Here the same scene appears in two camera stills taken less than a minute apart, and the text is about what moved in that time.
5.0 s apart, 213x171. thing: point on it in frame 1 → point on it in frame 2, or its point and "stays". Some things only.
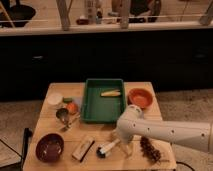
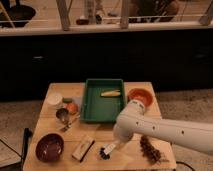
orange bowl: (141, 97) stays
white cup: (54, 100) stays
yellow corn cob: (113, 93) stays
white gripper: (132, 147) → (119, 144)
